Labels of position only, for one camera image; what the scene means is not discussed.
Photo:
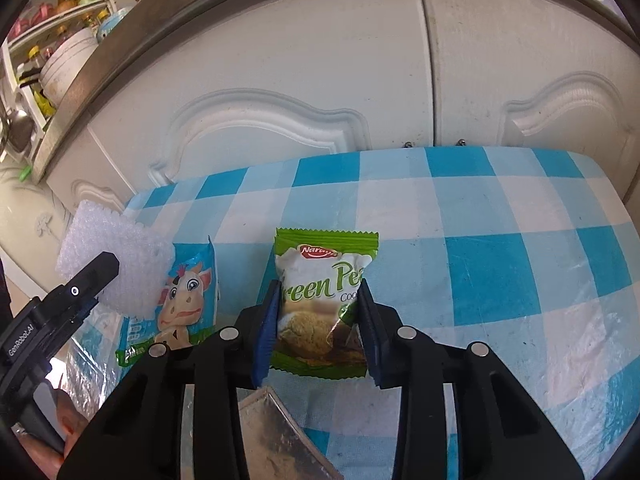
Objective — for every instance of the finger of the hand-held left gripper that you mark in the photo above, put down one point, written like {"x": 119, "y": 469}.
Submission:
{"x": 75, "y": 292}

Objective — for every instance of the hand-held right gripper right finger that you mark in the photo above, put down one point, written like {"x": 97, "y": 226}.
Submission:
{"x": 371, "y": 340}

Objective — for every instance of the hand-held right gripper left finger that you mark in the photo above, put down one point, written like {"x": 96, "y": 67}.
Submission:
{"x": 265, "y": 340}

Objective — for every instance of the green white cookie packet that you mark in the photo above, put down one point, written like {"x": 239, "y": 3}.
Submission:
{"x": 315, "y": 285}

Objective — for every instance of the person's left hand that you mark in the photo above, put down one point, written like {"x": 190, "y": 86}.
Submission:
{"x": 70, "y": 415}

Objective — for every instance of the white foam sheet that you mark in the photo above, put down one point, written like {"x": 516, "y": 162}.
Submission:
{"x": 125, "y": 255}

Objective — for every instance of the blue cow print packet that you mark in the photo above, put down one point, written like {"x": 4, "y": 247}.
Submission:
{"x": 185, "y": 300}

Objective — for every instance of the silver foil packet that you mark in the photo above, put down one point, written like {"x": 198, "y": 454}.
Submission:
{"x": 280, "y": 440}

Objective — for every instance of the white refrigerator with flower print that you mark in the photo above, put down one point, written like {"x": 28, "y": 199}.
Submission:
{"x": 30, "y": 200}

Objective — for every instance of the white cabinet door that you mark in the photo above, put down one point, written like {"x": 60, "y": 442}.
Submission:
{"x": 85, "y": 180}
{"x": 540, "y": 60}
{"x": 250, "y": 85}

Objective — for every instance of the green plastic clip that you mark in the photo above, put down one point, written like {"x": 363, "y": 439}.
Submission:
{"x": 25, "y": 172}

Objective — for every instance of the blue white checked tablecloth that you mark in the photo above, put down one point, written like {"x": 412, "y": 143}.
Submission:
{"x": 475, "y": 260}

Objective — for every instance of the yellow packet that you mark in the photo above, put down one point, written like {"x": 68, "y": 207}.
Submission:
{"x": 44, "y": 104}

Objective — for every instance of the white cabinet doors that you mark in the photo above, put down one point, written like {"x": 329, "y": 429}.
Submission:
{"x": 90, "y": 75}

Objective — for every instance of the white ceramic bowl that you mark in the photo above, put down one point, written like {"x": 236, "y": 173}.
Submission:
{"x": 65, "y": 65}

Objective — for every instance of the white kitchen rack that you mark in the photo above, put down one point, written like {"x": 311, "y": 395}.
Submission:
{"x": 15, "y": 60}

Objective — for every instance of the pale blue bowl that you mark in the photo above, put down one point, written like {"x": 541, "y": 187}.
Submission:
{"x": 112, "y": 22}

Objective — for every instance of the row of colourful jars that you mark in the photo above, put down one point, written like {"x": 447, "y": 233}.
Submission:
{"x": 65, "y": 7}

